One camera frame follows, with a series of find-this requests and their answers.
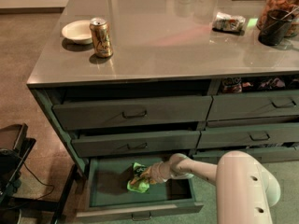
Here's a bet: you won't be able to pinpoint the grey drawer cabinet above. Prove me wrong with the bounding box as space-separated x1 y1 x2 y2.
28 0 299 224

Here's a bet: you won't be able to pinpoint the black stand with cables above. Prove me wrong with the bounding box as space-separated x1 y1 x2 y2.
0 123 78 224

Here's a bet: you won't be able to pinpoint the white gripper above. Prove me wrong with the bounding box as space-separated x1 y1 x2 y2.
140 161 172 185

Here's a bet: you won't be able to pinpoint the top right drawer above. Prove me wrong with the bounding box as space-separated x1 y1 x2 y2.
207 90 299 121

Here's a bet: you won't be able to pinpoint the middle left drawer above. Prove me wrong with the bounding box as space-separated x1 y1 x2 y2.
72 131 200 158

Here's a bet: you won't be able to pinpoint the white bowl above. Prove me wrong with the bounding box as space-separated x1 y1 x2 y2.
62 20 92 45

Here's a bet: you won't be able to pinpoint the middle right drawer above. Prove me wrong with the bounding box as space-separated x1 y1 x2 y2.
198 123 299 149

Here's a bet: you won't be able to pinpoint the open bottom left drawer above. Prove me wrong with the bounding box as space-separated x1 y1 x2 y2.
77 153 203 223

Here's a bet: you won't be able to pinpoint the bottom right drawer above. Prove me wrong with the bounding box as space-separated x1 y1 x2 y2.
192 147 299 164

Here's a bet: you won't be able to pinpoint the black cup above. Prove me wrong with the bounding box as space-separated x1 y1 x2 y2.
258 9 294 46

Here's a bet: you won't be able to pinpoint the glass jar of snacks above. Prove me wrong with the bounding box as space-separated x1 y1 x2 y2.
257 0 299 37

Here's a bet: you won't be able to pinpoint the gold soda can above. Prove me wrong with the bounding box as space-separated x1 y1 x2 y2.
90 17 113 58

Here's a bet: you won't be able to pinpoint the snack bags in drawer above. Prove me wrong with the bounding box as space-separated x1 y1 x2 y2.
220 76 299 93

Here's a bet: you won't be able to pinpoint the green rice chip bag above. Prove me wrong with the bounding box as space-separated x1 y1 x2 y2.
127 162 150 193

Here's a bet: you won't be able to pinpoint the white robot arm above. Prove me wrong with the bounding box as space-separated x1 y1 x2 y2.
142 151 281 224

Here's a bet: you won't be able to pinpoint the top left drawer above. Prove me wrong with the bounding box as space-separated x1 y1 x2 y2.
52 95 212 131

